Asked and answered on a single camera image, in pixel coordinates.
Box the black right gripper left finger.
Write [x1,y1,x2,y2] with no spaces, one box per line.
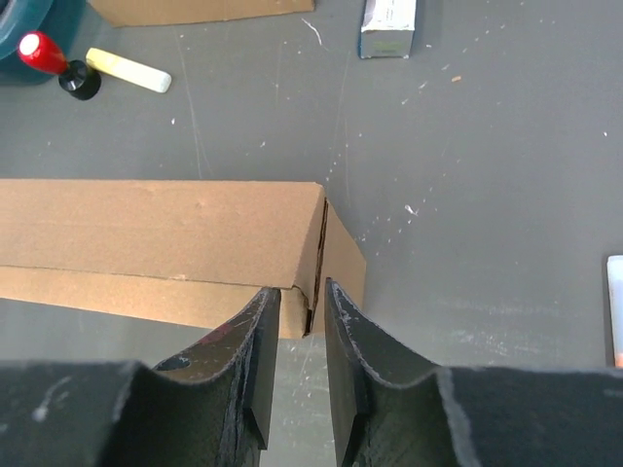
[1,288,281,466]

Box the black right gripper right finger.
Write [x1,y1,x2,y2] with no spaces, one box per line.
[325,280,622,466]

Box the brown cardboard box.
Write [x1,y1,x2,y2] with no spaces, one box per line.
[1,179,366,339]

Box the blue toothpaste box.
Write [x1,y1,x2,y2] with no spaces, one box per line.
[358,0,418,59]

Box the lower folded cardboard box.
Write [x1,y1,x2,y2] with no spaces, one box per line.
[89,0,315,27]

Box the orange grey marker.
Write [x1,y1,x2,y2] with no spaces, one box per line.
[606,255,623,368]

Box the red black stamp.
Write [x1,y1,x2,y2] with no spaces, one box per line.
[18,31,101,101]

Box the yellow highlighter marker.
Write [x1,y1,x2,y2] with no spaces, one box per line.
[86,48,172,93]

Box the teal plastic bin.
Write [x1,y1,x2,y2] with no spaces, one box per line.
[0,0,89,88]

